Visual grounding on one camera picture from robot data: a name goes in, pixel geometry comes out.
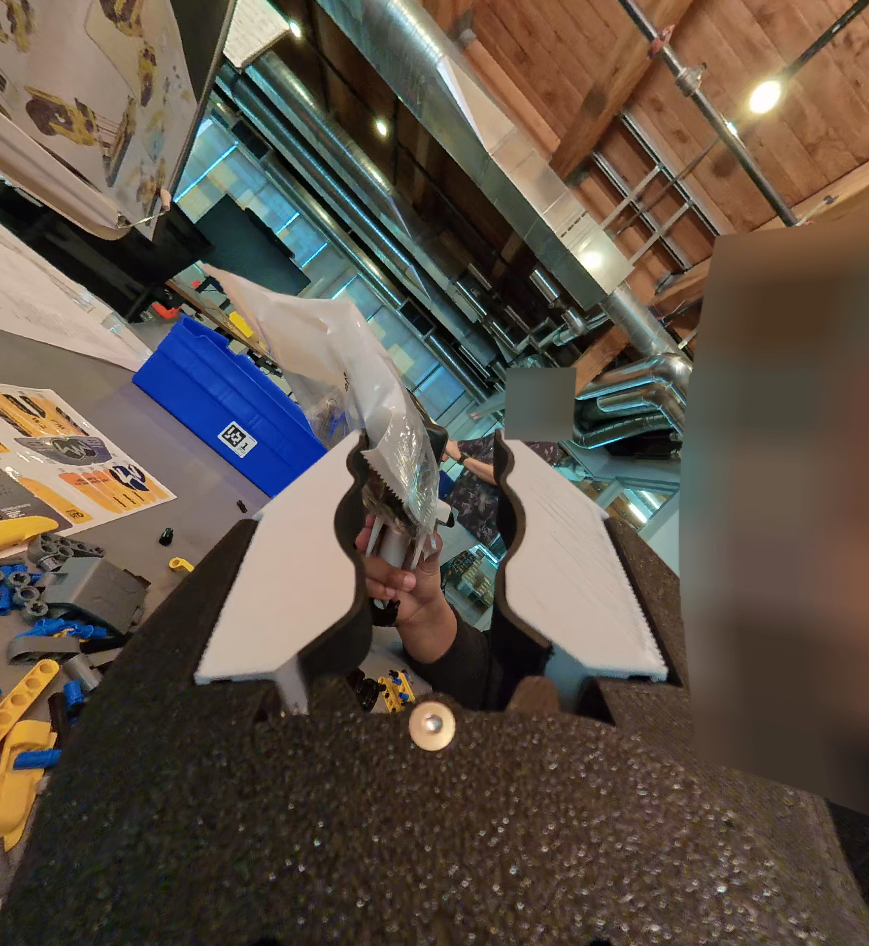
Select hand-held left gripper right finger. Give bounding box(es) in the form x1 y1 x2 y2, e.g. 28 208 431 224
492 431 672 715

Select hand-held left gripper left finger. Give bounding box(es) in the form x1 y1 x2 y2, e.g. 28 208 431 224
194 431 376 715

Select clear bag of black pieces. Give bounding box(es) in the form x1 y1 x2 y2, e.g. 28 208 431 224
200 265 452 535

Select pile of toy building pieces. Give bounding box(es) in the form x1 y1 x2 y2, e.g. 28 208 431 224
0 513 199 921

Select person's right forearm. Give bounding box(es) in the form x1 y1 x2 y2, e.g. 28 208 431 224
401 613 496 712

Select person's right hand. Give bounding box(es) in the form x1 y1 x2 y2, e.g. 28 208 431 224
355 516 456 653

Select large blue plastic bin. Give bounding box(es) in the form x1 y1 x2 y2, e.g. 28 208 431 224
132 316 329 498

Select yellow grey sticker sheet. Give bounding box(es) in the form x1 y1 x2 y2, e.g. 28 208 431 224
0 378 178 539

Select white printed paper sheet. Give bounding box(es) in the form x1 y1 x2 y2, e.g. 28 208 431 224
0 220 152 372

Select open instruction booklet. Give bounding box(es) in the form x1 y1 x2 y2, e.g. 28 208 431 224
0 0 201 192

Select silver ventilation duct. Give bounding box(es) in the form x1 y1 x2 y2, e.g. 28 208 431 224
236 0 694 453

